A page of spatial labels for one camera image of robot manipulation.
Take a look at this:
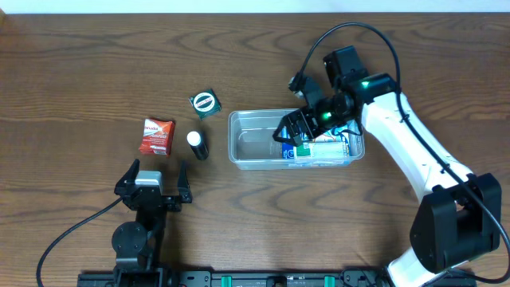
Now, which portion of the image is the red orange medicine box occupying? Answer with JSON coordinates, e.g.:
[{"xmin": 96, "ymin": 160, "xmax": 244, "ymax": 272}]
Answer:
[{"xmin": 139, "ymin": 119, "xmax": 175, "ymax": 156}]

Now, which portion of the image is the green square box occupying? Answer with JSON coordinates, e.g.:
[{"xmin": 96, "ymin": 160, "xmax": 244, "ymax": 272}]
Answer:
[{"xmin": 189, "ymin": 89, "xmax": 222, "ymax": 120}]

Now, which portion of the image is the black bottle white cap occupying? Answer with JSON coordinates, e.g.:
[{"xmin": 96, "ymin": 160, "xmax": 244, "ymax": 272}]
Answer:
[{"xmin": 186, "ymin": 131, "xmax": 209, "ymax": 160}]

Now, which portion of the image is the clear plastic container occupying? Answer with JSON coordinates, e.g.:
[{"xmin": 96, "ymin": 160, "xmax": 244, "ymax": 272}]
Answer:
[{"xmin": 228, "ymin": 108, "xmax": 365, "ymax": 170}]

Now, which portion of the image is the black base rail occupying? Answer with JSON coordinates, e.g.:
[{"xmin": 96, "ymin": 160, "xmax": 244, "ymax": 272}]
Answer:
[{"xmin": 76, "ymin": 269, "xmax": 392, "ymax": 287}]

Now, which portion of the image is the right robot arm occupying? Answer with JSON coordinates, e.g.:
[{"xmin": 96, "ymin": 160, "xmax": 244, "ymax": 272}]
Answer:
[{"xmin": 273, "ymin": 46, "xmax": 509, "ymax": 286}]

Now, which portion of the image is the white green medicine packet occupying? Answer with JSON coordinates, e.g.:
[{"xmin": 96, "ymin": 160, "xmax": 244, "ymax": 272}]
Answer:
[{"xmin": 294, "ymin": 142, "xmax": 350, "ymax": 159}]

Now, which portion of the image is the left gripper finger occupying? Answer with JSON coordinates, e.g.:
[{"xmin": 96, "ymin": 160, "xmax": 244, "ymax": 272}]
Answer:
[
  {"xmin": 120, "ymin": 159, "xmax": 139, "ymax": 187},
  {"xmin": 177, "ymin": 161, "xmax": 189, "ymax": 196}
]

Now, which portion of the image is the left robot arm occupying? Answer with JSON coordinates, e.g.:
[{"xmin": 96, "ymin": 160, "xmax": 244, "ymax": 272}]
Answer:
[{"xmin": 111, "ymin": 160, "xmax": 193, "ymax": 287}]

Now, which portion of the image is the blue white drink mix box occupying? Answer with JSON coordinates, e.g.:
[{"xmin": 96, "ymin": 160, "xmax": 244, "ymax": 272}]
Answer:
[{"xmin": 282, "ymin": 128, "xmax": 350, "ymax": 159}]

